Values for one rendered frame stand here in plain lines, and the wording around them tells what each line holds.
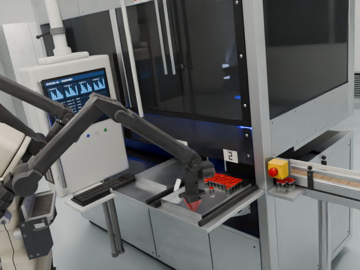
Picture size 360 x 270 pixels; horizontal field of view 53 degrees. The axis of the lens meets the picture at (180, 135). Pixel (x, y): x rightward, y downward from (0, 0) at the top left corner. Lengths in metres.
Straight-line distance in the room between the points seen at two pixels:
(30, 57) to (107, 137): 4.30
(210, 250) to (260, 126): 0.90
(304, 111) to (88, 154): 1.24
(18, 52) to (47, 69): 4.31
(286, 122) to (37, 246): 1.21
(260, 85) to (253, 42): 0.18
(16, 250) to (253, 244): 1.11
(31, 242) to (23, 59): 5.07
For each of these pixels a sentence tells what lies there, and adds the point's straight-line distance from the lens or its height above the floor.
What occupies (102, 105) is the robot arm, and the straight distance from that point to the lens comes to 1.23.
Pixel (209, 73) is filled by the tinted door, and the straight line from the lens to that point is 1.76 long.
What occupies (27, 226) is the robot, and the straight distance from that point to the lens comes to 1.51.
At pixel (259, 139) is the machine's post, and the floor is 1.13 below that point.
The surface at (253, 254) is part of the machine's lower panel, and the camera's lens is 2.01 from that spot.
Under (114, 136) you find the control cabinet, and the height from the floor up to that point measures 1.05.
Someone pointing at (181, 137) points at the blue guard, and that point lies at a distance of 2.01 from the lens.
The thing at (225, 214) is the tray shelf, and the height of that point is 0.88.
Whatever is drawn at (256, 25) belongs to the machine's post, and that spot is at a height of 1.62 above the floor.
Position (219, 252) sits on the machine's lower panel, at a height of 0.41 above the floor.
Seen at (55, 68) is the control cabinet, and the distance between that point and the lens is 2.10.
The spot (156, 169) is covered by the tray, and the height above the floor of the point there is 0.89.
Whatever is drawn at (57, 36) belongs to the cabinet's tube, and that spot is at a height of 1.69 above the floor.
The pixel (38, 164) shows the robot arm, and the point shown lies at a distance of 1.29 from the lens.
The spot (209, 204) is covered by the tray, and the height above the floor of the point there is 0.88.
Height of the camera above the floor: 1.67
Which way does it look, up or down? 17 degrees down
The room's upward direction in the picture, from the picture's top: 8 degrees counter-clockwise
